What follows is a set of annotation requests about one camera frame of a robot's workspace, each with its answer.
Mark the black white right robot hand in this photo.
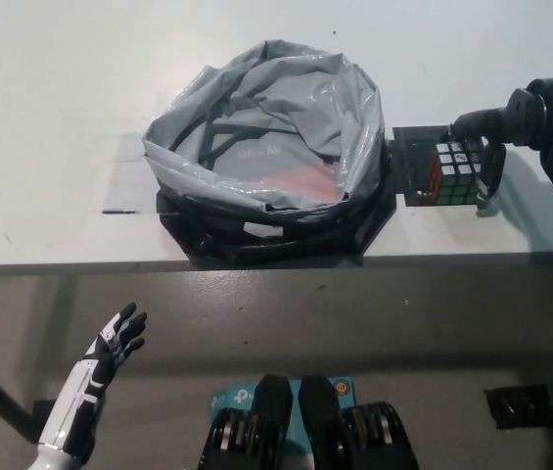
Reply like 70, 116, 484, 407
445, 105, 517, 211

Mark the grey black plastic bag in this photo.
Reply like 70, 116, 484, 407
142, 41, 398, 269

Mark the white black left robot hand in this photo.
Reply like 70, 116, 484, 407
39, 302, 149, 454

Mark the rubik's cube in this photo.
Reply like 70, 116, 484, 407
420, 139, 486, 206

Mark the teal router box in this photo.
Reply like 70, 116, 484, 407
207, 375, 356, 454

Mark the pink flat packet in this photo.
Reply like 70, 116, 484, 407
255, 164, 348, 203

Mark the clear tape patch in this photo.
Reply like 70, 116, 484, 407
102, 134, 160, 216

